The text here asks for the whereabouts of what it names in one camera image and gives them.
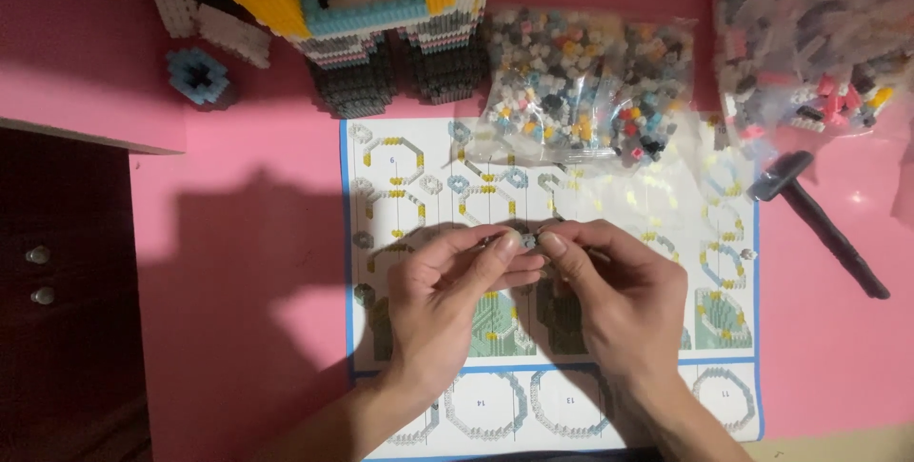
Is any white brick slab piece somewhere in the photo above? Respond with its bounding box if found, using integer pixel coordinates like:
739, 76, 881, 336
196, 4, 273, 69

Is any printed brick instruction sheet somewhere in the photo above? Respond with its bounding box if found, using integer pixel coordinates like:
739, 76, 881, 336
340, 117, 765, 462

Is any black plastic brick hammer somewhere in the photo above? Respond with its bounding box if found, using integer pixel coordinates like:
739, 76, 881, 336
747, 151, 891, 300

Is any person's right hand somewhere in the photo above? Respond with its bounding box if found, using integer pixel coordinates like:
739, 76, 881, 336
536, 219, 691, 386

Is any person's left hand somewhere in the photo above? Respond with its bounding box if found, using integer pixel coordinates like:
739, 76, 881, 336
386, 226, 549, 393

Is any large clear bag of bricks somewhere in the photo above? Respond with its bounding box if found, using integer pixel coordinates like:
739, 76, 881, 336
714, 0, 914, 140

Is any blue black brick flower piece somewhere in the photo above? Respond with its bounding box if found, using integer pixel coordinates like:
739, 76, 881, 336
166, 47, 231, 106

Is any dark wooden drawer cabinet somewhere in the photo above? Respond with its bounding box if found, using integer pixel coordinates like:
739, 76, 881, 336
0, 119, 154, 462

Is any clear bag of mixed bricks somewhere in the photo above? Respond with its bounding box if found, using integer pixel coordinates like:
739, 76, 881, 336
477, 7, 697, 167

